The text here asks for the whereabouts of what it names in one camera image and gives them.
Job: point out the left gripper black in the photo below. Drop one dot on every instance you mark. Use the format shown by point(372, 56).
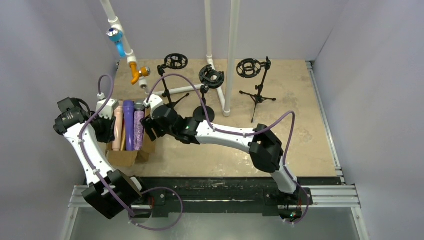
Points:
point(108, 131)

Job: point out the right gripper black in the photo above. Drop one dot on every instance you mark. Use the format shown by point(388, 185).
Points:
point(149, 128)

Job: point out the brown cardboard box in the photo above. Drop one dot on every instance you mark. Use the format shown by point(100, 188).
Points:
point(124, 158)

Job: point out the black round-base mic stand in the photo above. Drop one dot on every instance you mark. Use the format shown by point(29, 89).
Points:
point(210, 79)

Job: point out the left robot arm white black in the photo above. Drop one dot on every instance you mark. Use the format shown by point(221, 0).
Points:
point(109, 191)

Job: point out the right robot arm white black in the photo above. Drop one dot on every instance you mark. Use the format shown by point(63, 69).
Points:
point(263, 146)

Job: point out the pink microphone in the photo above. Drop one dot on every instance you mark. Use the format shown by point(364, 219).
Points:
point(118, 127)

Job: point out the glitter purple microphone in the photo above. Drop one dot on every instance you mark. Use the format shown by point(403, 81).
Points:
point(139, 114)

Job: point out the orange toy microphone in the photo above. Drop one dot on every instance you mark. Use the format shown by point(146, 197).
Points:
point(138, 73)

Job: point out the blue toy microphone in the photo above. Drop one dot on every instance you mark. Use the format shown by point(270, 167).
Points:
point(115, 35)

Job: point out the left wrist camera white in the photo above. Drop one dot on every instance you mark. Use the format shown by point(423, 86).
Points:
point(105, 109)

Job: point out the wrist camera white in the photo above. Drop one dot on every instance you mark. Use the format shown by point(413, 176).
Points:
point(153, 103)
point(105, 109)

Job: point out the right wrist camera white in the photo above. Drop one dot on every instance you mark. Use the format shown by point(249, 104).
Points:
point(153, 103)

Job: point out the black table edge rail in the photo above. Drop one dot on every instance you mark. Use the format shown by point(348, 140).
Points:
point(161, 196)

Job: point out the white PVC pipe frame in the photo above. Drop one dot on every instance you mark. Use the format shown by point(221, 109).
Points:
point(225, 96)

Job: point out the aluminium frame rail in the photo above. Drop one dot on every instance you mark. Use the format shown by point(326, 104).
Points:
point(335, 214)

